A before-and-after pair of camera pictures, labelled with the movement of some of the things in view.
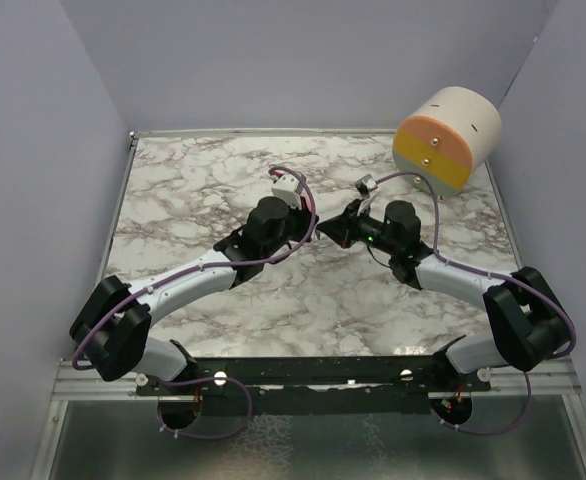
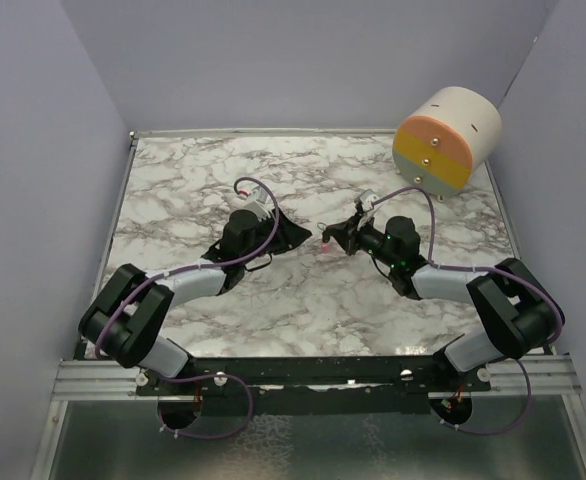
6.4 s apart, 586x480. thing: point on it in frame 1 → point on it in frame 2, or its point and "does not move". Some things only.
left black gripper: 303,218 → 288,235
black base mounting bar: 313,385 does not move
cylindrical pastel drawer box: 447,137 does not move
